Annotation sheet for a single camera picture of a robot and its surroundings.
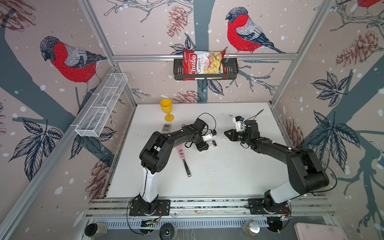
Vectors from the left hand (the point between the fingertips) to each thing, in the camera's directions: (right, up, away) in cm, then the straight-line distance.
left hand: (205, 143), depth 95 cm
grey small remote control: (-27, +9, +9) cm, 30 cm away
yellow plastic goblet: (-27, +25, +7) cm, 38 cm away
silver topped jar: (+17, -28, -35) cm, 48 cm away
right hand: (+12, +6, -4) cm, 14 cm away
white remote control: (+4, 0, +1) cm, 5 cm away
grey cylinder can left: (-48, -30, -34) cm, 66 cm away
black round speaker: (-17, -29, -36) cm, 49 cm away
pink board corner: (+46, -35, -29) cm, 64 cm away
